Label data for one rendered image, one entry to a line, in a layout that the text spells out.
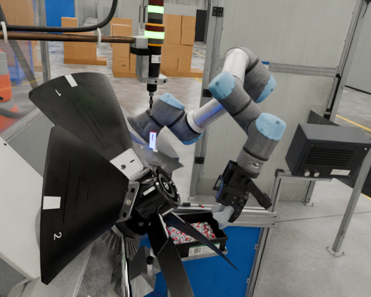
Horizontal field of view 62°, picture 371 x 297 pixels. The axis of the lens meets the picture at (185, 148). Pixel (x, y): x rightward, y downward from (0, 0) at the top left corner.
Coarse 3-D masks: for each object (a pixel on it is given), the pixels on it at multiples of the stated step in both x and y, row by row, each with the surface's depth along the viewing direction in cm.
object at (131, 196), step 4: (128, 184) 64; (132, 184) 66; (136, 184) 68; (128, 188) 65; (136, 188) 68; (128, 192) 66; (136, 192) 69; (128, 196) 66; (132, 196) 68; (124, 200) 65; (132, 200) 69; (124, 204) 65; (132, 204) 69; (124, 208) 66; (128, 208) 68; (120, 212) 65; (128, 212) 68; (120, 216) 65; (128, 216) 69; (120, 220) 66; (124, 220) 68
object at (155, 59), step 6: (150, 48) 69; (156, 48) 69; (156, 54) 70; (150, 60) 70; (156, 60) 70; (150, 66) 70; (156, 66) 71; (150, 72) 71; (156, 72) 71; (150, 84) 72; (156, 84) 73; (150, 90) 73; (156, 90) 74
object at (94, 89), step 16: (64, 80) 72; (80, 80) 75; (96, 80) 79; (32, 96) 66; (48, 96) 69; (80, 96) 73; (96, 96) 76; (112, 96) 80; (48, 112) 68; (64, 112) 70; (80, 112) 72; (96, 112) 74; (112, 112) 77; (64, 128) 69; (80, 128) 71; (96, 128) 73; (112, 128) 75; (96, 144) 72; (112, 144) 74; (128, 144) 76
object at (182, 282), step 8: (168, 240) 66; (168, 248) 66; (176, 248) 63; (160, 256) 70; (168, 256) 67; (176, 256) 62; (160, 264) 71; (168, 264) 67; (176, 264) 63; (168, 272) 68; (176, 272) 64; (184, 272) 58; (168, 280) 69; (176, 280) 65; (184, 280) 59; (168, 288) 69; (176, 288) 66; (184, 288) 60; (176, 296) 66; (184, 296) 62; (192, 296) 55
